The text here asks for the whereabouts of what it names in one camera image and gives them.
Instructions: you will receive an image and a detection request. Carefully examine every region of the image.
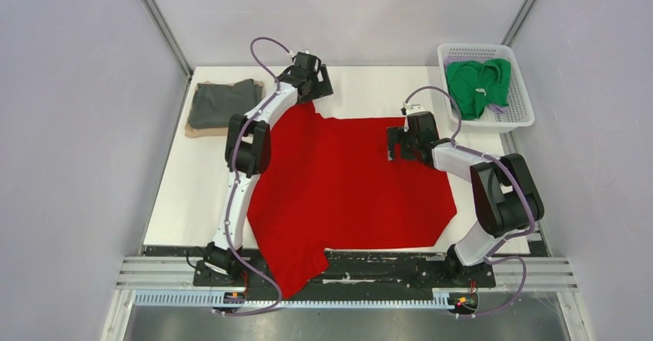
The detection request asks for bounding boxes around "folded dark grey t-shirt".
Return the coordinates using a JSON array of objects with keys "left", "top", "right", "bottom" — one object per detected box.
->
[{"left": 187, "top": 79, "right": 263, "bottom": 129}]

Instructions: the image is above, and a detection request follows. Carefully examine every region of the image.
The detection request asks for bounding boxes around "white plastic basket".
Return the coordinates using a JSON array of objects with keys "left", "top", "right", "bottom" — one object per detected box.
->
[{"left": 437, "top": 43, "right": 534, "bottom": 133}]

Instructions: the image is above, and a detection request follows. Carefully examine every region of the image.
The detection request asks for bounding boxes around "folded beige t-shirt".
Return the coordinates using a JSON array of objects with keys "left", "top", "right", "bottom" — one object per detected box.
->
[{"left": 184, "top": 79, "right": 266, "bottom": 139}]

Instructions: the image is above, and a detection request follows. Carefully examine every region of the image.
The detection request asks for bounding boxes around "aluminium frame rail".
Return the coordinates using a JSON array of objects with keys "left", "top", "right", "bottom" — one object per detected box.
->
[{"left": 116, "top": 256, "right": 578, "bottom": 293}]

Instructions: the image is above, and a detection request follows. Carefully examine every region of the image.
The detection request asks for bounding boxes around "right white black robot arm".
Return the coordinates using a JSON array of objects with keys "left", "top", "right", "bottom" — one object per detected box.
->
[{"left": 387, "top": 111, "right": 544, "bottom": 286}]

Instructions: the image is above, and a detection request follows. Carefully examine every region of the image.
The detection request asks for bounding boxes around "red t-shirt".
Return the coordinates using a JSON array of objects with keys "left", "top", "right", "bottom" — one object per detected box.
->
[{"left": 247, "top": 104, "right": 457, "bottom": 299}]

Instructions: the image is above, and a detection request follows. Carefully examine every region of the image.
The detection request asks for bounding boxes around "white slotted cable duct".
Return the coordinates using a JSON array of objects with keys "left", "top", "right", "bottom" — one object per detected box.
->
[{"left": 133, "top": 289, "right": 476, "bottom": 310}]

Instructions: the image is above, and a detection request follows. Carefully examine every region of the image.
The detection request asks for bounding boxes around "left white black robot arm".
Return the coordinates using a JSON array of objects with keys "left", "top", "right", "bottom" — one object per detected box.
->
[{"left": 193, "top": 52, "right": 333, "bottom": 287}]

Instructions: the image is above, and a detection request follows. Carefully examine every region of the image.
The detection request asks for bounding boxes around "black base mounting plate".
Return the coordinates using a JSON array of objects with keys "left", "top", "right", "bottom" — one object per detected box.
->
[{"left": 195, "top": 249, "right": 492, "bottom": 300}]

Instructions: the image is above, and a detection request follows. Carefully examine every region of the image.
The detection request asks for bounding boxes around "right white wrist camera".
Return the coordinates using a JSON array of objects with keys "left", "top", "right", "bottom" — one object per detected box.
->
[{"left": 401, "top": 102, "right": 425, "bottom": 119}]

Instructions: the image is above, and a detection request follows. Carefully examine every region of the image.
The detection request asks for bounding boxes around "green t-shirt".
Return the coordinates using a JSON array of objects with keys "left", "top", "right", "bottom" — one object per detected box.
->
[{"left": 445, "top": 59, "right": 512, "bottom": 121}]

